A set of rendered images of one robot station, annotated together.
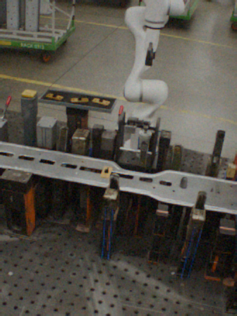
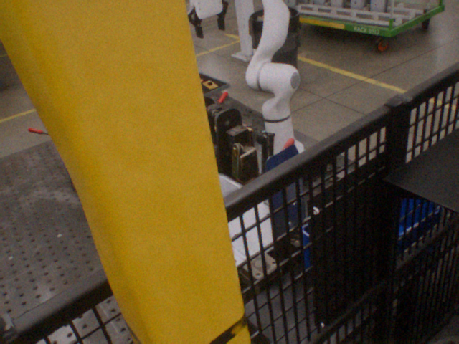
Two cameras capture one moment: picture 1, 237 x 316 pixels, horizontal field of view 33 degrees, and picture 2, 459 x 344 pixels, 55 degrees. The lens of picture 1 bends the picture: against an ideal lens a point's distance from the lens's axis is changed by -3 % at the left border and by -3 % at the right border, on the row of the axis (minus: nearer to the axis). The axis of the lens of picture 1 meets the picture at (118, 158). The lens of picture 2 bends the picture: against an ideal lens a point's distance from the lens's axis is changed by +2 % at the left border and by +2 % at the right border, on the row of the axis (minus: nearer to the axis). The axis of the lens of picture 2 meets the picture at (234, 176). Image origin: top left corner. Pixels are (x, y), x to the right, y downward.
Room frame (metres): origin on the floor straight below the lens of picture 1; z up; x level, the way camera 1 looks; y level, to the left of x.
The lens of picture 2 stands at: (0.69, -1.25, 1.87)
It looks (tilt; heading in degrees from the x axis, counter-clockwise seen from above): 34 degrees down; 49
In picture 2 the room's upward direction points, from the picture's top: 10 degrees counter-clockwise
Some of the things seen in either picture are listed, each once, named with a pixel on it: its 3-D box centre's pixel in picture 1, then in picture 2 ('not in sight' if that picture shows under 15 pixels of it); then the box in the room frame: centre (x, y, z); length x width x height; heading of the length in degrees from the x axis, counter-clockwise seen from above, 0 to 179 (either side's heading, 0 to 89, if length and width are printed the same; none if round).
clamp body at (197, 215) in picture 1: (190, 242); not in sight; (1.21, -0.33, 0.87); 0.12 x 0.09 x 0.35; 172
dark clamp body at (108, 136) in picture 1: (107, 166); not in sight; (1.67, 0.05, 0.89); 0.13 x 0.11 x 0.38; 172
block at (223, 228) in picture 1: (219, 250); not in sight; (1.21, -0.46, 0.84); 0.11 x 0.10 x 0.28; 172
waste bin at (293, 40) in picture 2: not in sight; (276, 49); (4.07, 1.64, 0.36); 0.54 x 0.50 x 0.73; 166
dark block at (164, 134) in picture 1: (159, 170); (244, 176); (1.65, -0.21, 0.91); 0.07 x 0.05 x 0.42; 172
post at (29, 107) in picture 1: (30, 132); not in sight; (1.88, 0.48, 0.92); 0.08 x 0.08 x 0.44; 82
